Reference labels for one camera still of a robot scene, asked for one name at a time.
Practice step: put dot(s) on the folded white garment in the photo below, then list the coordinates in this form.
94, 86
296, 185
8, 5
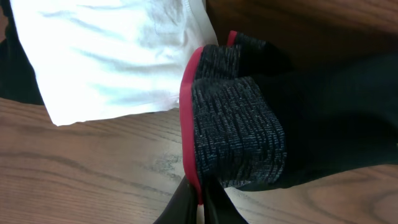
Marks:
103, 59

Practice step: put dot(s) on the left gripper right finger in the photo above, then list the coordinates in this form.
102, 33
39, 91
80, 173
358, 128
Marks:
218, 207

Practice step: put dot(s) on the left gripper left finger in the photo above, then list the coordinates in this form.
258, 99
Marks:
182, 208

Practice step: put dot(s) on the folded black garment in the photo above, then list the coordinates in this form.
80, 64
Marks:
18, 81

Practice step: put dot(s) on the black leggings with red waistband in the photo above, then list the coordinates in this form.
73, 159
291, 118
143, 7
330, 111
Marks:
253, 122

